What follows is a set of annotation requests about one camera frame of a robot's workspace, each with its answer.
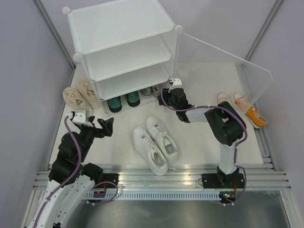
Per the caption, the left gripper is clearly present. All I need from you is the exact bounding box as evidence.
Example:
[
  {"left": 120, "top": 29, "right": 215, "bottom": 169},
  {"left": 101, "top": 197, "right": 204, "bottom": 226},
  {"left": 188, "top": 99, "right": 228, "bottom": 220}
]
[{"left": 78, "top": 115, "right": 114, "bottom": 161}]

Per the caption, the grey canvas sneaker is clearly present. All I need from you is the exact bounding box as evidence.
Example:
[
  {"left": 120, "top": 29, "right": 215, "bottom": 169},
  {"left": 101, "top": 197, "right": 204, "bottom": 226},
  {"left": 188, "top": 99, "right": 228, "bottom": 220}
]
[
  {"left": 152, "top": 86, "right": 160, "bottom": 98},
  {"left": 140, "top": 87, "right": 153, "bottom": 98}
]

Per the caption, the green loafer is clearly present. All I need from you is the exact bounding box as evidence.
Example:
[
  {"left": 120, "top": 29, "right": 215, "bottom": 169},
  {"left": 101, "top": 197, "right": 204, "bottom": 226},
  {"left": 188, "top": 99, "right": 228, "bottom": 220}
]
[
  {"left": 125, "top": 91, "right": 140, "bottom": 107},
  {"left": 107, "top": 96, "right": 122, "bottom": 113}
]

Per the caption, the white sneaker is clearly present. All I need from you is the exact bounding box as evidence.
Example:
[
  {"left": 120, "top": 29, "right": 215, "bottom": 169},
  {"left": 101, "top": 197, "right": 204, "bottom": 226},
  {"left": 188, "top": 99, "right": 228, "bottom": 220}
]
[
  {"left": 131, "top": 127, "right": 168, "bottom": 176},
  {"left": 145, "top": 116, "right": 179, "bottom": 163}
]

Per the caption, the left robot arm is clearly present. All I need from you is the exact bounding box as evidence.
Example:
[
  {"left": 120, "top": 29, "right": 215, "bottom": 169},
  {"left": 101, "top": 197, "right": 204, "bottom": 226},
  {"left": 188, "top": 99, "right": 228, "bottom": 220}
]
[{"left": 28, "top": 112, "right": 118, "bottom": 228}]

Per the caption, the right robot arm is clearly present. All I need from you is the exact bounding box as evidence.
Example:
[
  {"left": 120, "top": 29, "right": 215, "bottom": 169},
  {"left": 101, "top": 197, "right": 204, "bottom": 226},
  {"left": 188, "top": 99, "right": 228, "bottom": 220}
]
[{"left": 158, "top": 88, "right": 248, "bottom": 188}]

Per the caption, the translucent cabinet door panel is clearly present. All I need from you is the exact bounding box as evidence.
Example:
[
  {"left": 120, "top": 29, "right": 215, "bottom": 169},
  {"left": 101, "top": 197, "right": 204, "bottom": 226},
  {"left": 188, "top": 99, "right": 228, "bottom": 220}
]
[{"left": 174, "top": 34, "right": 272, "bottom": 115}]

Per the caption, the white plastic shoe cabinet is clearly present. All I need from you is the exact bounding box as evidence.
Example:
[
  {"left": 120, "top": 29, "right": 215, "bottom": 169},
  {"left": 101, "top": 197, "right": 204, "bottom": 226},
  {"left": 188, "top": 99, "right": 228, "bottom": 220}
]
[{"left": 62, "top": 0, "right": 183, "bottom": 114}]

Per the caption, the beige sneaker right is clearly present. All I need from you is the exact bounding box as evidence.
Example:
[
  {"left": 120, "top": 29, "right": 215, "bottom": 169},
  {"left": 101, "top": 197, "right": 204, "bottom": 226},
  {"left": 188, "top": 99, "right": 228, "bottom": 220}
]
[{"left": 76, "top": 78, "right": 101, "bottom": 109}]

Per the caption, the beige sneaker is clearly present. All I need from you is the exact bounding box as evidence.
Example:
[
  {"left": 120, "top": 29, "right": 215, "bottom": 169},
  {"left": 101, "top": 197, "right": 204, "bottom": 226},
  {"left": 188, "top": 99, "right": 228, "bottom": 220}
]
[
  {"left": 63, "top": 87, "right": 94, "bottom": 116},
  {"left": 76, "top": 78, "right": 101, "bottom": 109}
]

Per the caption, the beige sneaker left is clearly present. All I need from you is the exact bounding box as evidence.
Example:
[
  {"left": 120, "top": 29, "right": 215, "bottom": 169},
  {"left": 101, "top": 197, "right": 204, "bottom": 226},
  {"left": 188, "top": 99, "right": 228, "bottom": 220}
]
[{"left": 63, "top": 87, "right": 94, "bottom": 116}]

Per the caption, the orange canvas sneaker left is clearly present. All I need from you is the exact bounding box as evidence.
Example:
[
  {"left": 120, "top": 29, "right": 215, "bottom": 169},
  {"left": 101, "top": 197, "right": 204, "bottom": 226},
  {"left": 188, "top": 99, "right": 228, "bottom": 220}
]
[{"left": 217, "top": 92, "right": 232, "bottom": 105}]

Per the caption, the orange canvas sneaker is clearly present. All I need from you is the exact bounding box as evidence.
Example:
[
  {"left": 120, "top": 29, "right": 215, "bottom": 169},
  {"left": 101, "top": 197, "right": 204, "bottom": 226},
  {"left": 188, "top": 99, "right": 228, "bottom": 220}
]
[
  {"left": 233, "top": 93, "right": 268, "bottom": 128},
  {"left": 217, "top": 92, "right": 232, "bottom": 105}
]

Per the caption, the orange canvas sneaker right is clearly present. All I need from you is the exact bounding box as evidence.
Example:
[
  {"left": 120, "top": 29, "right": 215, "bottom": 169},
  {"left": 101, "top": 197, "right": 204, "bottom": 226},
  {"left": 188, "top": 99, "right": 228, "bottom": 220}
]
[{"left": 233, "top": 93, "right": 268, "bottom": 128}]

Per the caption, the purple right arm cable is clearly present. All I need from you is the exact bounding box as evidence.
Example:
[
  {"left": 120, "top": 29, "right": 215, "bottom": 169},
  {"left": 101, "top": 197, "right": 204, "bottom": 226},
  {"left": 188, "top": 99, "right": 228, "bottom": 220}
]
[{"left": 161, "top": 80, "right": 249, "bottom": 205}]

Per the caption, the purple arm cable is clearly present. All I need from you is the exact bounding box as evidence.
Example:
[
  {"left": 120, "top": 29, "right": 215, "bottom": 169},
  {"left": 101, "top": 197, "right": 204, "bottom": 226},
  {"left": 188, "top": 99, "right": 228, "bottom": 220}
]
[
  {"left": 33, "top": 116, "right": 84, "bottom": 226},
  {"left": 161, "top": 80, "right": 249, "bottom": 205}
]

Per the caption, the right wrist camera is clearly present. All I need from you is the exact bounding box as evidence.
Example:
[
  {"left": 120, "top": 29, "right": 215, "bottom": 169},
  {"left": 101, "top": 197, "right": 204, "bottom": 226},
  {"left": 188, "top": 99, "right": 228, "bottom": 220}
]
[{"left": 169, "top": 78, "right": 182, "bottom": 87}]

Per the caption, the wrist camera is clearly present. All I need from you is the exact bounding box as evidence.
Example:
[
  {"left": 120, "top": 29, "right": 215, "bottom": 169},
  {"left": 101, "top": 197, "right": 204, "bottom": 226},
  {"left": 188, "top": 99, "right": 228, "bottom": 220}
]
[
  {"left": 169, "top": 78, "right": 182, "bottom": 87},
  {"left": 66, "top": 109, "right": 89, "bottom": 127}
]

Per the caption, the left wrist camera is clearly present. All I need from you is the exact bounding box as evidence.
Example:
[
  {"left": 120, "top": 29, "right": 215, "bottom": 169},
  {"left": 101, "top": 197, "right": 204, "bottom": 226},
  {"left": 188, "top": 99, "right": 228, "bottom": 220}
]
[{"left": 66, "top": 109, "right": 89, "bottom": 127}]

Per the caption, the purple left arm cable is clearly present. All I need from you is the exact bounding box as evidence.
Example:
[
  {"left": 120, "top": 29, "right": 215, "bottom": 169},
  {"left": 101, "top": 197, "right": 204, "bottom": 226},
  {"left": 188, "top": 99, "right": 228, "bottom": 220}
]
[{"left": 33, "top": 116, "right": 84, "bottom": 226}]

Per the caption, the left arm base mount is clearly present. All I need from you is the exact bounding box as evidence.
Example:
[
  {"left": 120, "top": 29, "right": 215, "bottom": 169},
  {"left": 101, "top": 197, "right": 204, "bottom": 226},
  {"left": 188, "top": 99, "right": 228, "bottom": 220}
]
[{"left": 93, "top": 173, "right": 119, "bottom": 191}]

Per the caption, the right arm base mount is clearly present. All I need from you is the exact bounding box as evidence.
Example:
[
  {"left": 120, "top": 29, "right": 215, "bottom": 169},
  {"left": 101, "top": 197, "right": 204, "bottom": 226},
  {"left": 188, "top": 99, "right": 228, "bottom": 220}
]
[{"left": 201, "top": 173, "right": 245, "bottom": 189}]

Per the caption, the aluminium frame rail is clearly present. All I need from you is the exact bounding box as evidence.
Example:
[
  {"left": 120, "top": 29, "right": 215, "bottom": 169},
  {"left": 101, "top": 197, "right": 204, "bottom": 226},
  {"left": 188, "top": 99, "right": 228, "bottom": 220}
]
[{"left": 33, "top": 170, "right": 293, "bottom": 190}]

